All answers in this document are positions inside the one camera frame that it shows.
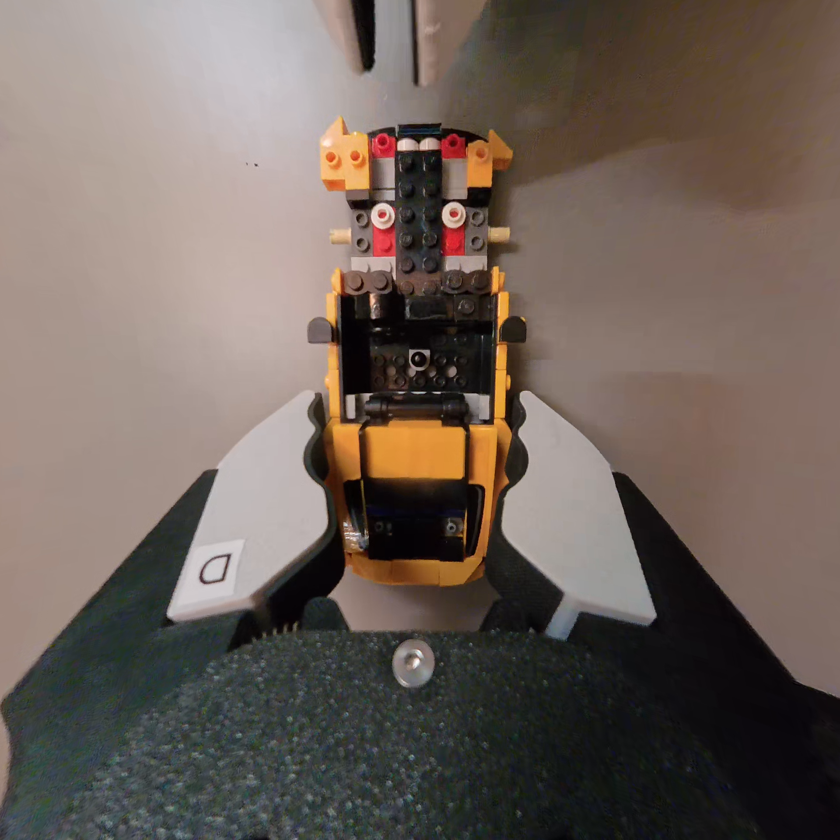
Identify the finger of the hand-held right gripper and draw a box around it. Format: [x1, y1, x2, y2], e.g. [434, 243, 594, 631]
[411, 0, 491, 88]
[315, 0, 376, 74]

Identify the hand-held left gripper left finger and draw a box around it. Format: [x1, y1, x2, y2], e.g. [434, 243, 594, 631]
[166, 390, 347, 648]

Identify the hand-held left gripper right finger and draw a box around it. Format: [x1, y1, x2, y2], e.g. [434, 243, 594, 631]
[489, 390, 658, 641]

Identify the yellow toy brick car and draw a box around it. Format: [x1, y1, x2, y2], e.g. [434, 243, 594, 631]
[307, 117, 528, 588]

